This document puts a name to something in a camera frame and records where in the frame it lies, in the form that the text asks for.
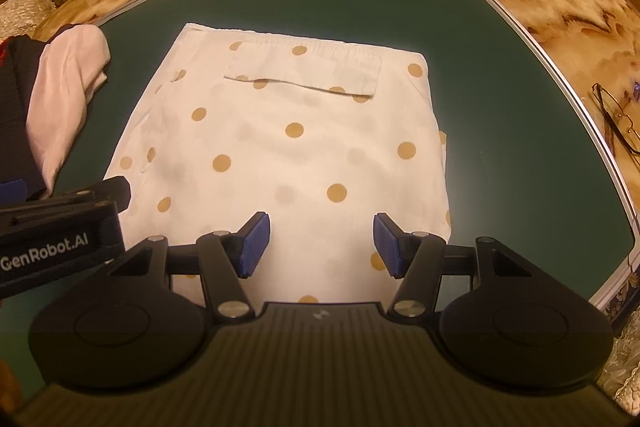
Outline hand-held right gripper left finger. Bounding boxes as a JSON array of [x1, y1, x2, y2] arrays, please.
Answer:
[[107, 211, 272, 319]]

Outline eyeglasses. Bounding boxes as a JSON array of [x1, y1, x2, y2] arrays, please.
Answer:
[[590, 82, 640, 155]]

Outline pink garment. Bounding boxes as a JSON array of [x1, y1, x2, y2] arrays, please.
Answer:
[[26, 24, 112, 200]]

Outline green board with silver frame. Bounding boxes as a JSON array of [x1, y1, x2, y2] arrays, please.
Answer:
[[0, 0, 640, 314]]

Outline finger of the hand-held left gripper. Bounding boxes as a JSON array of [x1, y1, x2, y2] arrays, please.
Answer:
[[27, 176, 132, 212], [0, 178, 27, 200]]

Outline cream lace sofa cover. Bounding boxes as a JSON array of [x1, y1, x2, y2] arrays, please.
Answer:
[[0, 0, 58, 40]]

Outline black garment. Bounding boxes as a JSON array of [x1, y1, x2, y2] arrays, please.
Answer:
[[0, 34, 51, 200]]

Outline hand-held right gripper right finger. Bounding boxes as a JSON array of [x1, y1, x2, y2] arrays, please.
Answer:
[[372, 212, 536, 319]]

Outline white polka dot garment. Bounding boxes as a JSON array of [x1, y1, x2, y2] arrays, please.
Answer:
[[105, 23, 453, 305]]

